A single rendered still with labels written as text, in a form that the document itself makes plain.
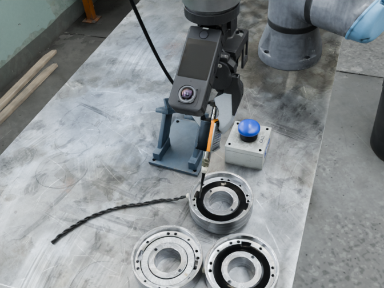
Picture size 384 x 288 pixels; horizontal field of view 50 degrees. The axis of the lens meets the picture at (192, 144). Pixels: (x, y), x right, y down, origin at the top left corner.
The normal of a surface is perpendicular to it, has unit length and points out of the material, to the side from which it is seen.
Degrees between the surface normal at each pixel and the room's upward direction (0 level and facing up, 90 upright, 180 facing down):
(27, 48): 90
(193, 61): 32
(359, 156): 0
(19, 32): 90
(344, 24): 96
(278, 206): 0
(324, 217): 0
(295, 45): 73
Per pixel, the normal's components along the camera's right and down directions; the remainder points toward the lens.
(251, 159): -0.34, 0.69
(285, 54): -0.34, 0.44
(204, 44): -0.22, -0.22
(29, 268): -0.07, -0.70
